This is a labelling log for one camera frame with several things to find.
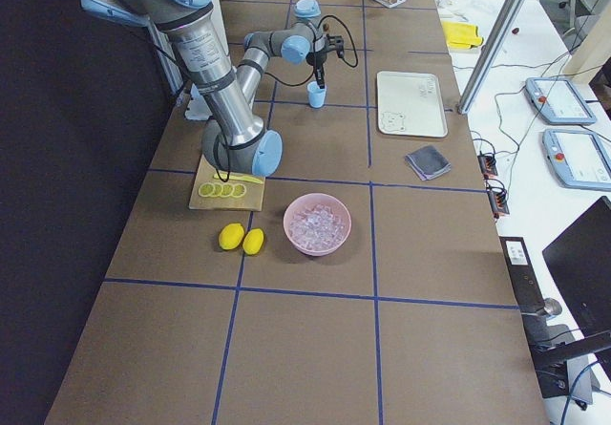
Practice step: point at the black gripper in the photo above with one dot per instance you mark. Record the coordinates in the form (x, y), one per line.
(318, 56)

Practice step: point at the grey folded cloth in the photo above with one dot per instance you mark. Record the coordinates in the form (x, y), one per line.
(428, 163)

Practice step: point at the upper teach pendant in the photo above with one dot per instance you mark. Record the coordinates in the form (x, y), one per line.
(558, 101)

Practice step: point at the upper orange connector block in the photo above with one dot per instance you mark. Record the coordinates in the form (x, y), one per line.
(487, 164)

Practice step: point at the black monitor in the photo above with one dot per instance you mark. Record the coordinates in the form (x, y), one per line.
(579, 263)

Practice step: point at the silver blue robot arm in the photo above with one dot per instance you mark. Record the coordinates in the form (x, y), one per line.
(237, 140)

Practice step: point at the pink bowl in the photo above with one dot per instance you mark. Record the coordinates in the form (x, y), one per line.
(308, 201)

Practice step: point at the teach pendant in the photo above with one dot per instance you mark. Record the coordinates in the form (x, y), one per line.
(558, 101)
(578, 159)

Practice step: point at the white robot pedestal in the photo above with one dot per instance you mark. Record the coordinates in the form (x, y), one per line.
(197, 108)

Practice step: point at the lower orange connector block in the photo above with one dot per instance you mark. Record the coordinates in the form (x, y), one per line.
(498, 201)

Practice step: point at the wooden cutting board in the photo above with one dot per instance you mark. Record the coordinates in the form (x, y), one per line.
(252, 201)

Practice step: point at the black box with label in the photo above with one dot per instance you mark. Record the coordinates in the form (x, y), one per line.
(522, 275)

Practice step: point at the lemon slice lower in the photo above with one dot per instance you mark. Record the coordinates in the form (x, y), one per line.
(207, 190)

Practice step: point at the black monitor stand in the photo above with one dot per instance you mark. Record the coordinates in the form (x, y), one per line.
(558, 357)

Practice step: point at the orange connector block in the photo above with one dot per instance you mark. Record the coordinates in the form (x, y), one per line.
(498, 201)
(487, 164)

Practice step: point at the light blue plastic cup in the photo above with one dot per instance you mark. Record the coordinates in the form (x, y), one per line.
(316, 96)

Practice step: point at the cream bear tray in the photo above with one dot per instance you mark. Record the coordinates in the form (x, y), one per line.
(410, 105)

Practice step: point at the aluminium frame post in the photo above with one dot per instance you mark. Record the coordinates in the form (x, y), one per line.
(503, 24)

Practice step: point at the yellow plastic knife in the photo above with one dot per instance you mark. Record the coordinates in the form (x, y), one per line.
(225, 177)

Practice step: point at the lower teach pendant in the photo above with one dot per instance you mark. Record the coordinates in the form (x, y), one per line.
(578, 159)

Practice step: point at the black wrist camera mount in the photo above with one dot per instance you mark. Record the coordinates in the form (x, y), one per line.
(335, 44)

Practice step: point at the yellow lemon near bowl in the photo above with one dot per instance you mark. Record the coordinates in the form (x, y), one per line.
(253, 241)

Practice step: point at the clear ice cubes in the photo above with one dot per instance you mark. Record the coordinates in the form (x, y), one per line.
(317, 228)

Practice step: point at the yellow lemon near edge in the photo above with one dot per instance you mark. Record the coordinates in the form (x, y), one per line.
(231, 236)

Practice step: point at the yellow cloth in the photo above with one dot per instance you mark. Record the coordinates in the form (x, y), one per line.
(461, 36)

